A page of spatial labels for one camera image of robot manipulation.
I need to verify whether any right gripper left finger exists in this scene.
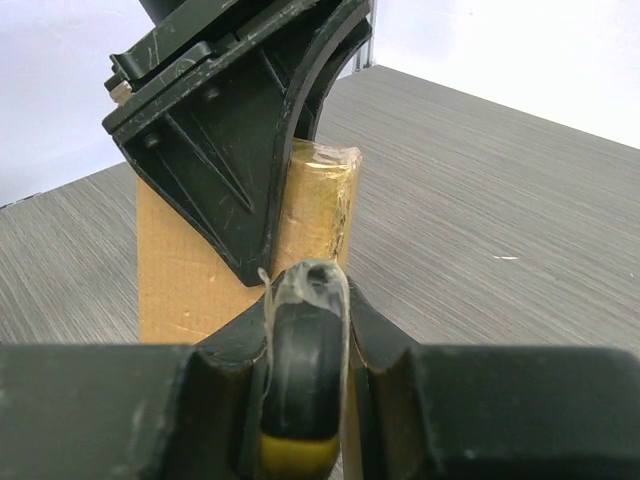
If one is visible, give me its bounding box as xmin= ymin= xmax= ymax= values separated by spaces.
xmin=1 ymin=287 xmax=284 ymax=479

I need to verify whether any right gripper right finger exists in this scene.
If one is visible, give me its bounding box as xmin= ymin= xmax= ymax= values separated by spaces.
xmin=344 ymin=287 xmax=639 ymax=479

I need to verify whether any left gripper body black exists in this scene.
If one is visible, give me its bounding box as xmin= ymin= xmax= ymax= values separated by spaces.
xmin=103 ymin=1 xmax=339 ymax=133

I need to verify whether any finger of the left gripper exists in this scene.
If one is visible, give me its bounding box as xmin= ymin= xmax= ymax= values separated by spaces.
xmin=292 ymin=0 xmax=375 ymax=144
xmin=112 ymin=52 xmax=295 ymax=286

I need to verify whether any yellow utility knife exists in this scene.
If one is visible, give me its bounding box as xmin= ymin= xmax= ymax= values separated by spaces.
xmin=258 ymin=258 xmax=351 ymax=479

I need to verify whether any brown cardboard express box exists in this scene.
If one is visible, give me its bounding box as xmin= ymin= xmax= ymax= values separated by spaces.
xmin=136 ymin=140 xmax=363 ymax=344

